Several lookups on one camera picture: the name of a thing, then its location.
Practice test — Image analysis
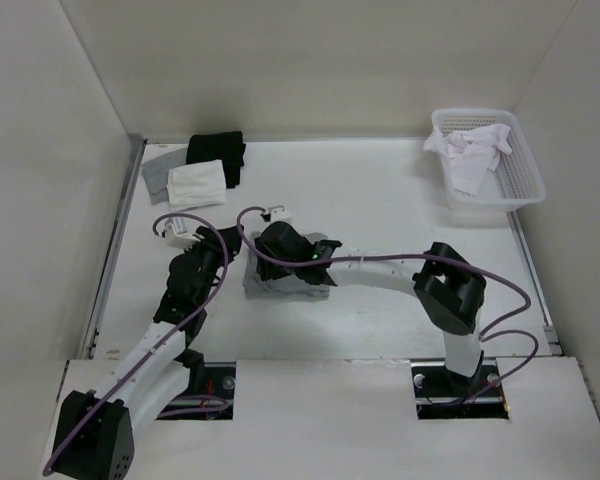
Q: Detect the grey tank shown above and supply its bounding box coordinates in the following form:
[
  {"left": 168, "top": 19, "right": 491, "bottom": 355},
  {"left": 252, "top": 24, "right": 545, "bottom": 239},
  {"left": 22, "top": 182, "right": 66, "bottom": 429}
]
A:
[
  {"left": 242, "top": 250, "right": 330, "bottom": 302},
  {"left": 141, "top": 148, "right": 186, "bottom": 205}
]

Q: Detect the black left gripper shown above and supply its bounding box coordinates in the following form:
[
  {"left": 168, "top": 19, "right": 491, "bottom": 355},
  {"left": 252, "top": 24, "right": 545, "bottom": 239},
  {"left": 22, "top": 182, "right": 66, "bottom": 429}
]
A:
[{"left": 183, "top": 226, "right": 243, "bottom": 306}]

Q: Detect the folded black tank top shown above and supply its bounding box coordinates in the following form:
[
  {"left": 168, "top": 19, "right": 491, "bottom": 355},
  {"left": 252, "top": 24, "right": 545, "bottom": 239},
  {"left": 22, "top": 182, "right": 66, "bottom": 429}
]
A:
[{"left": 186, "top": 131, "right": 246, "bottom": 189}]

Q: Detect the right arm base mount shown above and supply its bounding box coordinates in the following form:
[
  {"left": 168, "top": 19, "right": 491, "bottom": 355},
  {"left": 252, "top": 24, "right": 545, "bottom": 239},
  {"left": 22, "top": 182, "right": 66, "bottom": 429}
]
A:
[{"left": 411, "top": 360, "right": 509, "bottom": 420}]

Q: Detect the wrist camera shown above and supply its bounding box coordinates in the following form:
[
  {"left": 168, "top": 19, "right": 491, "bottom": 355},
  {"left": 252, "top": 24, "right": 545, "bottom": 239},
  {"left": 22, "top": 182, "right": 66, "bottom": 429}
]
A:
[
  {"left": 161, "top": 217, "right": 200, "bottom": 251},
  {"left": 260, "top": 205, "right": 292, "bottom": 224}
]

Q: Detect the right metal table rail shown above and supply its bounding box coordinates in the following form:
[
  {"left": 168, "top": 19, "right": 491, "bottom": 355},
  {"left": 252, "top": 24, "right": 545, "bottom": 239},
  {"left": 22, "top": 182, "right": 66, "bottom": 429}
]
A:
[{"left": 507, "top": 211, "right": 564, "bottom": 357}]

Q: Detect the white plastic laundry basket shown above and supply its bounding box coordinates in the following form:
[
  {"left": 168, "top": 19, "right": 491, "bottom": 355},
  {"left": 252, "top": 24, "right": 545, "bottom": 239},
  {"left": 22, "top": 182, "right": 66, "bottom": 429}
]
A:
[{"left": 431, "top": 108, "right": 546, "bottom": 213}]

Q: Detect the metal table rail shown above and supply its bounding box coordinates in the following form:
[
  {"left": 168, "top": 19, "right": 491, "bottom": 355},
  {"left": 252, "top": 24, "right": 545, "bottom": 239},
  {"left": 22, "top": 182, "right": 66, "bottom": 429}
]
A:
[
  {"left": 507, "top": 211, "right": 564, "bottom": 357},
  {"left": 78, "top": 133, "right": 147, "bottom": 360}
]

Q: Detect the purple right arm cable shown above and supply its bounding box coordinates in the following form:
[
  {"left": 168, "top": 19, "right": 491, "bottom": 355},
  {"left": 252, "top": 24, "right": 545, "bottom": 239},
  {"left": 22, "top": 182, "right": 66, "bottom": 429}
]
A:
[{"left": 235, "top": 205, "right": 540, "bottom": 406}]

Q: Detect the white tank top in basket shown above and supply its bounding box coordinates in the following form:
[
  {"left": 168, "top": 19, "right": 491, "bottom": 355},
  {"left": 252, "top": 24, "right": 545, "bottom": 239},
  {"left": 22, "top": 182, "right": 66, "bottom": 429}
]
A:
[{"left": 423, "top": 123, "right": 512, "bottom": 196}]

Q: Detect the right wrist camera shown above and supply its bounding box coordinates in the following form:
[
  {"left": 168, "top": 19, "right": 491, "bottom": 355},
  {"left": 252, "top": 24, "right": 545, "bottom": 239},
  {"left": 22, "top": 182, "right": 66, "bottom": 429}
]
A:
[{"left": 260, "top": 205, "right": 292, "bottom": 224}]

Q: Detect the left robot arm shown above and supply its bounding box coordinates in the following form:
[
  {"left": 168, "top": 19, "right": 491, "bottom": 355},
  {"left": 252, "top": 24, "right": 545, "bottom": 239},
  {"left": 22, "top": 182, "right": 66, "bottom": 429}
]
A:
[{"left": 43, "top": 226, "right": 242, "bottom": 479}]

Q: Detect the folded white tank top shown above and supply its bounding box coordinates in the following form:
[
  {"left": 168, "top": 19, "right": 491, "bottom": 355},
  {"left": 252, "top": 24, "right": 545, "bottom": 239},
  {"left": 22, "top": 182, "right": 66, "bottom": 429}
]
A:
[{"left": 167, "top": 160, "right": 227, "bottom": 212}]

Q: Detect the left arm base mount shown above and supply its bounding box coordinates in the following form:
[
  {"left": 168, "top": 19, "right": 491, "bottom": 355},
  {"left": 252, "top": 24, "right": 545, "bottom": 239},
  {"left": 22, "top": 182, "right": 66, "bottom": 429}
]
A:
[{"left": 165, "top": 363, "right": 237, "bottom": 421}]

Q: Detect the left metal table rail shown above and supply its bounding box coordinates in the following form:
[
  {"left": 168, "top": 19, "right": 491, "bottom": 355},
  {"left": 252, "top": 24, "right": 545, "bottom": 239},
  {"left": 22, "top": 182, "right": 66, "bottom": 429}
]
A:
[{"left": 78, "top": 133, "right": 147, "bottom": 360}]

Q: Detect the folded grey tank top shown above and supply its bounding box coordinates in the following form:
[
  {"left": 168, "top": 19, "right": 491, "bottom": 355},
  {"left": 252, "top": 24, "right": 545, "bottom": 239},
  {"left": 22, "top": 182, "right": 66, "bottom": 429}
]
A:
[{"left": 141, "top": 148, "right": 186, "bottom": 205}]

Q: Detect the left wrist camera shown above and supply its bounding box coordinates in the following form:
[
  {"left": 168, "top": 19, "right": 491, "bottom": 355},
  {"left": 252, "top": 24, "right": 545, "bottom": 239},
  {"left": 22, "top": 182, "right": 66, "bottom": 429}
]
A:
[{"left": 161, "top": 217, "right": 200, "bottom": 251}]

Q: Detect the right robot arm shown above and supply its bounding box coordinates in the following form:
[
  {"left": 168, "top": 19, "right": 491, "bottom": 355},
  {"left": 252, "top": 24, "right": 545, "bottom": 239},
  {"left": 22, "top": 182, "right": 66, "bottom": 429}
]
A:
[{"left": 254, "top": 221, "right": 486, "bottom": 396}]

